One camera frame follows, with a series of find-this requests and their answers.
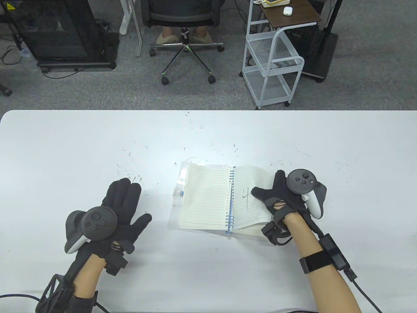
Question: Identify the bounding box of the white desk leg frame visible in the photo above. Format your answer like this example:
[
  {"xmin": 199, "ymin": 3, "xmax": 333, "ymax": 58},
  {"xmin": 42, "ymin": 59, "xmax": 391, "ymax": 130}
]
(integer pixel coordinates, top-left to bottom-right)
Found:
[{"xmin": 119, "ymin": 0, "xmax": 144, "ymax": 58}]

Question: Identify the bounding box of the black left glove sensor box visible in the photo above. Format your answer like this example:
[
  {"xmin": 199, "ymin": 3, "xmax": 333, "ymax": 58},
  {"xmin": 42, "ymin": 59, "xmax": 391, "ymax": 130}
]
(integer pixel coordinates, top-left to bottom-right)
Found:
[{"xmin": 105, "ymin": 251, "xmax": 128, "ymax": 274}]

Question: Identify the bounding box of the white cart with wooden top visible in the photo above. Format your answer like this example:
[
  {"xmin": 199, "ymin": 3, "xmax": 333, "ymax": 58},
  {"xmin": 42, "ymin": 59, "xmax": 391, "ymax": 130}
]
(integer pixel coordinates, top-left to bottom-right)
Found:
[{"xmin": 239, "ymin": 0, "xmax": 322, "ymax": 110}]

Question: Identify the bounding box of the black glove sensor box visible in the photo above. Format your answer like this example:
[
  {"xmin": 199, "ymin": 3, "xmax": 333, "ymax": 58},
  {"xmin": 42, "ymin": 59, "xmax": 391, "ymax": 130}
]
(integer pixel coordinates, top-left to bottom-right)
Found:
[
  {"xmin": 105, "ymin": 251, "xmax": 128, "ymax": 274},
  {"xmin": 261, "ymin": 220, "xmax": 292, "ymax": 246}
]

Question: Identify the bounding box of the person's right hand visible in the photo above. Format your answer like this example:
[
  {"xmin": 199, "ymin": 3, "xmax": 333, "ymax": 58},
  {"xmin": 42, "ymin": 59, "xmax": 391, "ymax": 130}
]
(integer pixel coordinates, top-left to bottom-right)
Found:
[{"xmin": 251, "ymin": 170, "xmax": 311, "ymax": 225}]

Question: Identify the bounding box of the black cabinet on wheels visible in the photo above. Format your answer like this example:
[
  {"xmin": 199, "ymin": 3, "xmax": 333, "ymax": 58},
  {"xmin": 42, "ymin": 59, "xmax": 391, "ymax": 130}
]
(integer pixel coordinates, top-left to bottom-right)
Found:
[{"xmin": 3, "ymin": 0, "xmax": 119, "ymax": 73}]

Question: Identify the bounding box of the black right glove sensor box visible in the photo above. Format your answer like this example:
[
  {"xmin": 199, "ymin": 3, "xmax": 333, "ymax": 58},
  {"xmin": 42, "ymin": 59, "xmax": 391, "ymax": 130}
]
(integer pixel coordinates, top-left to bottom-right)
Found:
[{"xmin": 261, "ymin": 220, "xmax": 292, "ymax": 246}]

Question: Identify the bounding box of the black right wrist strap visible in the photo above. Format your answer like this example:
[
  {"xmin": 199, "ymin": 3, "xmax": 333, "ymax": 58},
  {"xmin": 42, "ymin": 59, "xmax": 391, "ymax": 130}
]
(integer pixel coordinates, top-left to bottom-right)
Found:
[{"xmin": 299, "ymin": 250, "xmax": 329, "ymax": 274}]

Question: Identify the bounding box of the person's left forearm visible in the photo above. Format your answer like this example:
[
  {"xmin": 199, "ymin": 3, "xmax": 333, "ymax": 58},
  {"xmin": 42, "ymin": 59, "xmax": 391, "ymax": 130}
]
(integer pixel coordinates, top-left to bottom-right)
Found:
[{"xmin": 73, "ymin": 254, "xmax": 106, "ymax": 298}]

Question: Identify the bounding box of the black wrist strap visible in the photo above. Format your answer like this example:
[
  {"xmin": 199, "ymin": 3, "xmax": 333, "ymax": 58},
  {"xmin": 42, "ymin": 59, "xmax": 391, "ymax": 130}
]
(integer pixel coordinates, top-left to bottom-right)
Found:
[
  {"xmin": 70, "ymin": 290, "xmax": 98, "ymax": 313},
  {"xmin": 299, "ymin": 250, "xmax": 329, "ymax": 274}
]

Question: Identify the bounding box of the black braided cable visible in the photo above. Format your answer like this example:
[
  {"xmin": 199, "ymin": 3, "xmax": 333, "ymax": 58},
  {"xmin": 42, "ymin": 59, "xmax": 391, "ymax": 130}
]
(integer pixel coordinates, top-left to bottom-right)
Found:
[{"xmin": 0, "ymin": 293, "xmax": 41, "ymax": 302}]

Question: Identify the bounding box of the black white right controller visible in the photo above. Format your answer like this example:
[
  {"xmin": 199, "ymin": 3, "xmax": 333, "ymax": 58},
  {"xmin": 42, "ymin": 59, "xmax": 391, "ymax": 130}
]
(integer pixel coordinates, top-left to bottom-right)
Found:
[{"xmin": 286, "ymin": 169, "xmax": 327, "ymax": 219}]

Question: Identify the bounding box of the spiral notebook with clear cover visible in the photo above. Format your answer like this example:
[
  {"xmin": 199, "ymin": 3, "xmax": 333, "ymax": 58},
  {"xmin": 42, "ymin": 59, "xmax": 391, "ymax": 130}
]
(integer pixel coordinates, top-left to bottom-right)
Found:
[{"xmin": 168, "ymin": 161, "xmax": 293, "ymax": 242}]

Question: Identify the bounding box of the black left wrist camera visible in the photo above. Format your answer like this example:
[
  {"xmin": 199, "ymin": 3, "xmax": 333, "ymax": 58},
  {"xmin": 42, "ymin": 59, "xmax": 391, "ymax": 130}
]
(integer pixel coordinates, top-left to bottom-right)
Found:
[{"xmin": 35, "ymin": 273, "xmax": 75, "ymax": 313}]

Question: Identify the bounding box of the black left wrist strap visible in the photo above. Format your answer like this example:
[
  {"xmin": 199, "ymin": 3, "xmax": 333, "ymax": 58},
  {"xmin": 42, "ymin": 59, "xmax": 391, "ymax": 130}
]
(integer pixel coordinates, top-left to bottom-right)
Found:
[{"xmin": 70, "ymin": 290, "xmax": 98, "ymax": 313}]

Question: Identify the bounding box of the black right camera cable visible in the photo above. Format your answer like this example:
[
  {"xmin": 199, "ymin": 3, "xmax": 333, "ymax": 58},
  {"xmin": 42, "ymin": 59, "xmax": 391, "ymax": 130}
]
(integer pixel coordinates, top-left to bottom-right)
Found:
[{"xmin": 350, "ymin": 277, "xmax": 383, "ymax": 313}]

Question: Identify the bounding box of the person's left hand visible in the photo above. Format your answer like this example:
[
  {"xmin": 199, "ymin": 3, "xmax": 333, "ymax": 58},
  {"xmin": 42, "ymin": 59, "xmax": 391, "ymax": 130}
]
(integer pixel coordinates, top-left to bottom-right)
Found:
[{"xmin": 78, "ymin": 178, "xmax": 152, "ymax": 264}]

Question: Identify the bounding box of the black monitor stand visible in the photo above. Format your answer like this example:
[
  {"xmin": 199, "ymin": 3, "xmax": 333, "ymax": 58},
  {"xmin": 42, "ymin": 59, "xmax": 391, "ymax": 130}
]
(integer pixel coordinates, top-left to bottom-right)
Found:
[{"xmin": 300, "ymin": 0, "xmax": 343, "ymax": 83}]

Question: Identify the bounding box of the black office chair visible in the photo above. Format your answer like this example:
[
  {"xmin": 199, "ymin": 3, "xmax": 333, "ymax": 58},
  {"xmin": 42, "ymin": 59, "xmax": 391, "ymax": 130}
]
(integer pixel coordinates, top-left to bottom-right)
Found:
[{"xmin": 141, "ymin": 0, "xmax": 225, "ymax": 86}]

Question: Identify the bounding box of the person's right forearm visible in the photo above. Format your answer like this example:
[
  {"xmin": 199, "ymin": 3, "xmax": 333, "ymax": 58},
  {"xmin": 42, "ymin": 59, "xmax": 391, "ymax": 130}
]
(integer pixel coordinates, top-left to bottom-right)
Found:
[{"xmin": 282, "ymin": 212, "xmax": 362, "ymax": 313}]

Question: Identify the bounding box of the black white left controller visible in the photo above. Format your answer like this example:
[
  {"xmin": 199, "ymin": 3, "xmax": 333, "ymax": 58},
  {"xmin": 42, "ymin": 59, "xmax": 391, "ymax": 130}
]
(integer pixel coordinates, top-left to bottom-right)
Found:
[{"xmin": 65, "ymin": 206, "xmax": 118, "ymax": 254}]

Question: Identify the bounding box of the black white controller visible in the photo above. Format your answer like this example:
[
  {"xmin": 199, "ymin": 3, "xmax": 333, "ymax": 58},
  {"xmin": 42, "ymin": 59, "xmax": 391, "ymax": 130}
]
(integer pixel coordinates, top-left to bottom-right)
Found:
[
  {"xmin": 65, "ymin": 206, "xmax": 118, "ymax": 254},
  {"xmin": 286, "ymin": 169, "xmax": 327, "ymax": 219}
]

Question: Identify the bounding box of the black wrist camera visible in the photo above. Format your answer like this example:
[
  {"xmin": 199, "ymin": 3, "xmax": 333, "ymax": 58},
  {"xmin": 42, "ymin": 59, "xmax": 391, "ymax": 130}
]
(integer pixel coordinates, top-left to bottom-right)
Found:
[
  {"xmin": 35, "ymin": 273, "xmax": 75, "ymax": 313},
  {"xmin": 318, "ymin": 235, "xmax": 357, "ymax": 281}
]

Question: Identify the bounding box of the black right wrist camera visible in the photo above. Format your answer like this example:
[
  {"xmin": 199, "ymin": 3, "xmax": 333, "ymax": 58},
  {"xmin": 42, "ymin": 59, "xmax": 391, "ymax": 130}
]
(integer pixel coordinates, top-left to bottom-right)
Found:
[{"xmin": 318, "ymin": 235, "xmax": 357, "ymax": 281}]

